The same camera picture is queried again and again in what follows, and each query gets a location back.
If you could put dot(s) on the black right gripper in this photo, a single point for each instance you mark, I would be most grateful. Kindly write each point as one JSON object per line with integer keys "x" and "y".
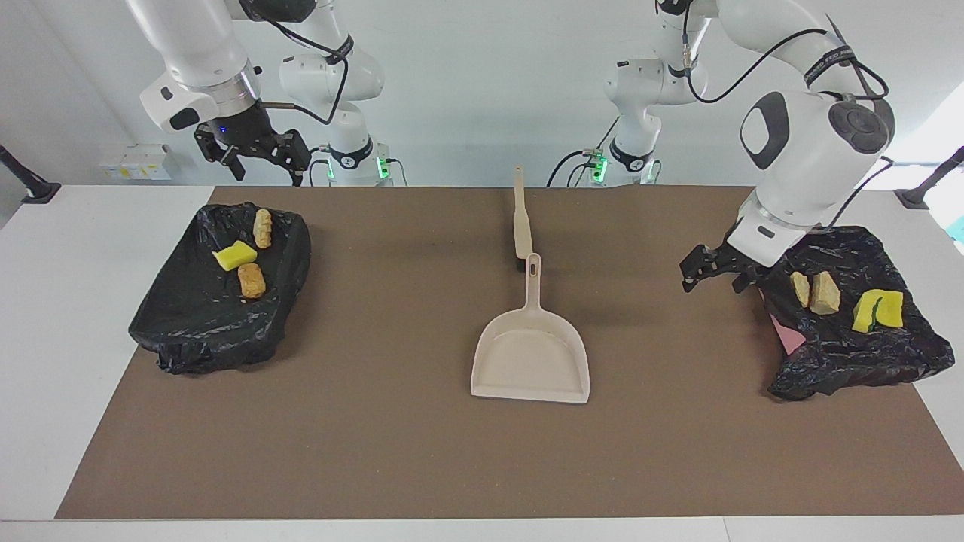
{"x": 241, "y": 128}

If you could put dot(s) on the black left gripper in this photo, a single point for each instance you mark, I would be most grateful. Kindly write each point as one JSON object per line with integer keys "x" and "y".
{"x": 742, "y": 260}

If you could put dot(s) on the small sliced bread piece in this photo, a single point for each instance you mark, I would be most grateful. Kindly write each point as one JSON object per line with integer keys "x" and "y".
{"x": 800, "y": 290}

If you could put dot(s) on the striped croissant bread piece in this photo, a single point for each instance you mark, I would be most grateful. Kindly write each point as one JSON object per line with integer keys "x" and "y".
{"x": 825, "y": 293}

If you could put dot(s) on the large yellow sponge piece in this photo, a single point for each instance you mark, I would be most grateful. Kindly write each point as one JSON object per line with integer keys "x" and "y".
{"x": 235, "y": 256}

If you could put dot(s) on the brown oval bun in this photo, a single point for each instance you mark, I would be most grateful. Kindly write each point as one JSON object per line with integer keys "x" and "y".
{"x": 251, "y": 280}

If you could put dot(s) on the yellow wavy sponge piece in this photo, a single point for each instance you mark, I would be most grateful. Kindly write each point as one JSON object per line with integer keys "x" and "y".
{"x": 890, "y": 309}

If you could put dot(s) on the beige hand brush black bristles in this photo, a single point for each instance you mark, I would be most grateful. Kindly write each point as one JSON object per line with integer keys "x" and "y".
{"x": 523, "y": 226}

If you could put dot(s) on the beige plastic dustpan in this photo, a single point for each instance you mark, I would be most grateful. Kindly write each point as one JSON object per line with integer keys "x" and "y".
{"x": 531, "y": 361}

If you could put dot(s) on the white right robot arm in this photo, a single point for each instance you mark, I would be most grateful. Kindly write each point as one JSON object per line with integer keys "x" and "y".
{"x": 196, "y": 45}

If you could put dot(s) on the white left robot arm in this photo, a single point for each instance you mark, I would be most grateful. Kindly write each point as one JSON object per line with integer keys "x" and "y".
{"x": 806, "y": 150}

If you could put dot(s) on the pink plastic bin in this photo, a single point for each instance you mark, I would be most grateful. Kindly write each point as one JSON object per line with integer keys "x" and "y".
{"x": 787, "y": 335}

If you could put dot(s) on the black plastic trash bag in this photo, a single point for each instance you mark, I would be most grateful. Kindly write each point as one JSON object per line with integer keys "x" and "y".
{"x": 196, "y": 324}
{"x": 843, "y": 354}

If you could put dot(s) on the brown table mat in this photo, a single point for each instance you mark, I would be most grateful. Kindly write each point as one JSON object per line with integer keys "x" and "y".
{"x": 482, "y": 467}

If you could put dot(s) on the white wall socket box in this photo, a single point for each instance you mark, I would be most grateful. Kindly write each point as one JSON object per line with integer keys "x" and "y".
{"x": 139, "y": 162}

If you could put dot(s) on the black camera stand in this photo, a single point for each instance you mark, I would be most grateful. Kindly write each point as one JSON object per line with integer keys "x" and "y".
{"x": 26, "y": 181}
{"x": 930, "y": 182}

